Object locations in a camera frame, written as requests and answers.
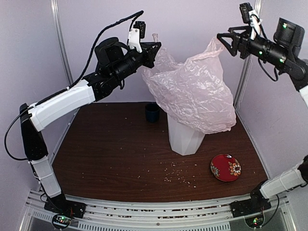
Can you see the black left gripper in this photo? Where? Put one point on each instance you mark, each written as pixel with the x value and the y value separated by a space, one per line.
pixel 150 63

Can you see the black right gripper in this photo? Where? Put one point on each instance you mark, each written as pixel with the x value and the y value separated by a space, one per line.
pixel 244 38

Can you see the translucent pink plastic bag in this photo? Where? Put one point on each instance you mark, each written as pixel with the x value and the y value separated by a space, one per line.
pixel 193 93

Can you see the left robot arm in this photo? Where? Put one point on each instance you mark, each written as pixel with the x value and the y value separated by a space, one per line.
pixel 36 117

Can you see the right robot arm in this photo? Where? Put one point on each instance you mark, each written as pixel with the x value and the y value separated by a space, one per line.
pixel 274 103

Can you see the white faceted trash bin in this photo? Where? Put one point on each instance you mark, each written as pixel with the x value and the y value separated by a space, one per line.
pixel 183 139

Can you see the dark blue enamel mug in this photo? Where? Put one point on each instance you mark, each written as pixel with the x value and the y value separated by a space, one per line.
pixel 152 112

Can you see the red floral plate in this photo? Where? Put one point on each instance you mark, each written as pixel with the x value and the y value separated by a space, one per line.
pixel 225 168

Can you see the right base circuit board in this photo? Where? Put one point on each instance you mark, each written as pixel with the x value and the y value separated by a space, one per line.
pixel 254 221

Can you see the base circuit board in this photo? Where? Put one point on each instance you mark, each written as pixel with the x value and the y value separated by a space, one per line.
pixel 254 221
pixel 60 221

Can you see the left base circuit board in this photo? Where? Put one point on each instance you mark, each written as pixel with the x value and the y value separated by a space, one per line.
pixel 60 221

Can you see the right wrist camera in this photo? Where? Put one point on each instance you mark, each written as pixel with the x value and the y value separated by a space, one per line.
pixel 250 17

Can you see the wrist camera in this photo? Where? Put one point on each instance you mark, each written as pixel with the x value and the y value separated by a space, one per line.
pixel 250 17
pixel 135 35

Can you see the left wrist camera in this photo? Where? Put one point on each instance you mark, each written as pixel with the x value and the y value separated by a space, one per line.
pixel 135 35

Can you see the aluminium corner post right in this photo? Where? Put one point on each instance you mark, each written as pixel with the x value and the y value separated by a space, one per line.
pixel 247 62

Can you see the aluminium corner post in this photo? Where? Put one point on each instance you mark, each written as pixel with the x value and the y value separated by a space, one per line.
pixel 60 37
pixel 247 62

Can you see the aluminium corner post left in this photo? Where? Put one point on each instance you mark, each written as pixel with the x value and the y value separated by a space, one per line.
pixel 60 37

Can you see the aluminium front rail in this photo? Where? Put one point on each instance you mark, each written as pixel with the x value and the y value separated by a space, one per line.
pixel 206 215

